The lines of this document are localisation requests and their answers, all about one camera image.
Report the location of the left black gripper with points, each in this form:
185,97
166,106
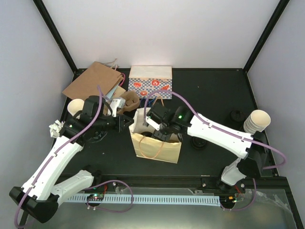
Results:
120,125

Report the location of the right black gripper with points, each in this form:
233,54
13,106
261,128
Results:
164,137

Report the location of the cream paper bag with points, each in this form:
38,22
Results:
149,148

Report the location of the single black lid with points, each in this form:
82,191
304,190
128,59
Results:
198,143
146,134

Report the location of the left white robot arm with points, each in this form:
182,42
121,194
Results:
41,196

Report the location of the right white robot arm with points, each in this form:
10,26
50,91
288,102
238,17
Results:
250,157

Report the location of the light blue paper bag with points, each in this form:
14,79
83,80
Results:
115,92

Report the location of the blue checkered bakery bag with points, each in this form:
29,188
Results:
144,79

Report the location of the brown kraft paper bag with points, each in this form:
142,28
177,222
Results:
97,75

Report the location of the left white cup stack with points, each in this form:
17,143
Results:
75,105

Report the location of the white cup stack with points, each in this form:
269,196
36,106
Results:
257,121
75,105

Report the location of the crumpled white paper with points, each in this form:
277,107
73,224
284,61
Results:
55,128

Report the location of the small green circuit board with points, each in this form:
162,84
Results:
95,197

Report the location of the right white cup stack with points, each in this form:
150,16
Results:
257,121

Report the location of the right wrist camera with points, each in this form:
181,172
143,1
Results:
148,121

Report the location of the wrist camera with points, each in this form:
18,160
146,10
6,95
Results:
148,121
116,103

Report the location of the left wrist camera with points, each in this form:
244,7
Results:
116,103

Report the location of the light blue cable duct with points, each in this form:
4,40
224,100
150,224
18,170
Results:
149,199

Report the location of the left black frame post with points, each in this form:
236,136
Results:
55,33

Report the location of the black frame post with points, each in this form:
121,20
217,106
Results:
55,33
281,6

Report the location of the right black frame post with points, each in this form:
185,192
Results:
281,6

